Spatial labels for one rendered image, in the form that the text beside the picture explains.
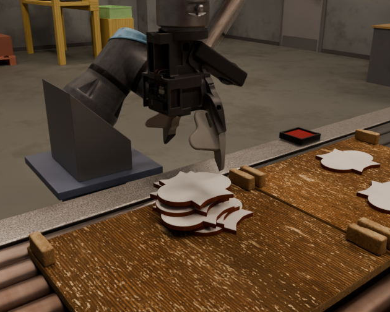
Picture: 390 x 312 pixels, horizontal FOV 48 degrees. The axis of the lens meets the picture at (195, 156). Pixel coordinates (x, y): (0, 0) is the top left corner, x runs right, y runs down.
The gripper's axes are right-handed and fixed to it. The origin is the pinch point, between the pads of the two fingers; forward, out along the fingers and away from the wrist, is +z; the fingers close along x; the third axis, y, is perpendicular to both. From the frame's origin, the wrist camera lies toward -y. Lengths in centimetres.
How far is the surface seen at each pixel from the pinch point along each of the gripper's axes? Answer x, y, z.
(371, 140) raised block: -2, -55, 9
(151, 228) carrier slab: -0.5, 8.4, 10.6
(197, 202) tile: 4.8, 3.0, 5.5
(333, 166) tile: 2.6, -34.3, 9.7
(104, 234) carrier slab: -3.3, 15.3, 10.6
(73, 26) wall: -877, -339, 60
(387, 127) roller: -10, -76, 12
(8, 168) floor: -276, -32, 104
